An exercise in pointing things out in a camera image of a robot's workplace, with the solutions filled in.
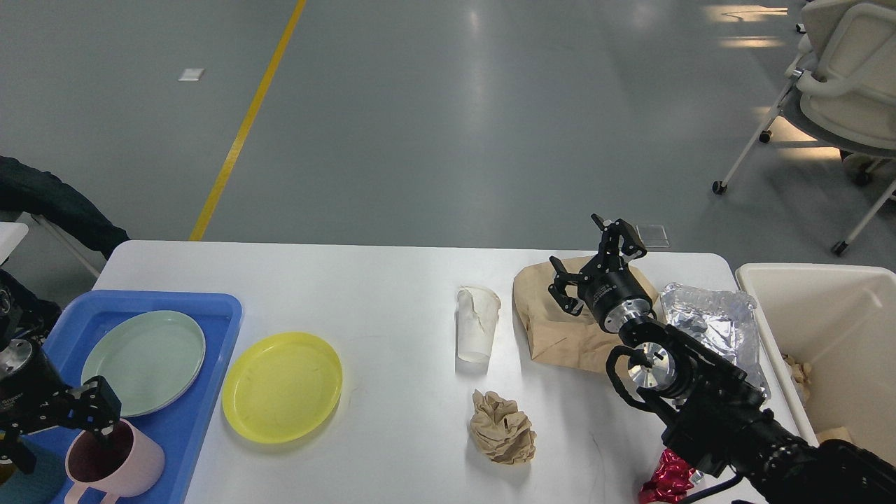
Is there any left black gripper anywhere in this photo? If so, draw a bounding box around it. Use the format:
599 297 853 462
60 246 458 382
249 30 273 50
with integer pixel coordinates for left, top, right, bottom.
1 340 122 475

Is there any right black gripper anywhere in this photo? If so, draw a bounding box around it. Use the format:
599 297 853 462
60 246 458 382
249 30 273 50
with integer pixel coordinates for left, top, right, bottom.
547 213 653 334

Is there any pink mug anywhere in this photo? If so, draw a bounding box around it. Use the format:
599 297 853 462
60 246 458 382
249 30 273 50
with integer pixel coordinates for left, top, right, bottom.
63 420 166 503

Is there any yellow plastic plate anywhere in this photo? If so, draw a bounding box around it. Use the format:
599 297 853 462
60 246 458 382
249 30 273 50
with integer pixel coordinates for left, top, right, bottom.
221 332 343 445

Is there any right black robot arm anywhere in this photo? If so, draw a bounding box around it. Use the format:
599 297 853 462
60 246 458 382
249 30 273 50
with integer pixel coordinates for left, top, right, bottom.
547 214 895 503

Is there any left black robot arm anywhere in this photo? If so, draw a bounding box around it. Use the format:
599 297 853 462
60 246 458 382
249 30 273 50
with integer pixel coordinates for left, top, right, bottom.
1 278 122 473

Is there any teal cup yellow inside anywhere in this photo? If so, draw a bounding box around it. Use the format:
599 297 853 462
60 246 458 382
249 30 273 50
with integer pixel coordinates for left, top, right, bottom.
1 440 67 503

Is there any brown paper bag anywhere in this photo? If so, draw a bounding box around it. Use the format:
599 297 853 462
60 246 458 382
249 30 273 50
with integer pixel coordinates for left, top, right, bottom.
512 262 620 375

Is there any clear floor plate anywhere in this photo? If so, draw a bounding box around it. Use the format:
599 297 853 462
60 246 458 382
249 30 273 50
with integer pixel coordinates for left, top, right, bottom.
636 224 670 249

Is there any white paper cup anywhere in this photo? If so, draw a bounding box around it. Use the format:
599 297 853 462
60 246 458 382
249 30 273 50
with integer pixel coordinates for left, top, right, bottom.
456 285 501 363

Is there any blue plastic tray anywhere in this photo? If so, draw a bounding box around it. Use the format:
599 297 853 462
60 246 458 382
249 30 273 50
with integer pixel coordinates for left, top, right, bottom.
23 290 242 503

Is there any pale green plate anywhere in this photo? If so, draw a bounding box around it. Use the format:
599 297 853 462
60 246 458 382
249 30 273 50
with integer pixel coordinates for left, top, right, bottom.
81 310 206 418

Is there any crumpled aluminium foil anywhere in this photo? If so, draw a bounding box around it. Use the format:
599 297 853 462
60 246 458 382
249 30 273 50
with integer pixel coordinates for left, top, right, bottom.
659 283 771 400

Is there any crumpled brown paper ball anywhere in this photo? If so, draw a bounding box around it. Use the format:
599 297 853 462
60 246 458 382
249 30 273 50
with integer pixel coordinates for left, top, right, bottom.
468 390 537 466

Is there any red shiny wrapper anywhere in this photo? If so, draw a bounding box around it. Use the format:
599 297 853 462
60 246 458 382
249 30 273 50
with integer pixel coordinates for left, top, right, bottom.
636 449 704 503

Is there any dark clothed person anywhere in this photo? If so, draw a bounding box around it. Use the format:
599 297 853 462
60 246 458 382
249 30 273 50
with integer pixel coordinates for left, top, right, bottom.
1 156 130 259

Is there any beige waste bin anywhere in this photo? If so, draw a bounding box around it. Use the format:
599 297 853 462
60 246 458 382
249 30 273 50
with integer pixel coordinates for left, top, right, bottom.
736 262 895 463

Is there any white office chair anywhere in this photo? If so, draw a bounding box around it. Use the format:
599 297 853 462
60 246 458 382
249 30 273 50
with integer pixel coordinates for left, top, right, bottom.
712 0 896 257

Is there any white floor marker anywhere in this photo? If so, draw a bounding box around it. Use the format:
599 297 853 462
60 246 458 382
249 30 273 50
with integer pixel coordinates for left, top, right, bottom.
177 68 205 82

